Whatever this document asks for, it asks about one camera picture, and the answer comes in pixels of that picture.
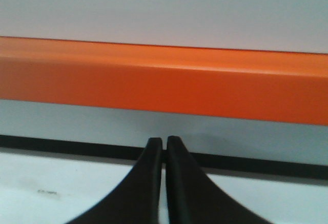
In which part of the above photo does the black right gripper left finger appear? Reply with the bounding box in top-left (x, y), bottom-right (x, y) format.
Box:
top-left (69, 138), bottom-right (162, 223)

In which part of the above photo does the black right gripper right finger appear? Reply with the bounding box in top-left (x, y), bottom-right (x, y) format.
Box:
top-left (166, 136), bottom-right (268, 223)

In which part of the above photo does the orange sash handle bar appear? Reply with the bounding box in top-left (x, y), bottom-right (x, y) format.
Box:
top-left (1, 37), bottom-right (327, 125)

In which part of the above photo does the white fume hood cabinet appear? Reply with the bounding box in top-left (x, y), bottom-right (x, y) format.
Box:
top-left (1, 148), bottom-right (327, 223)

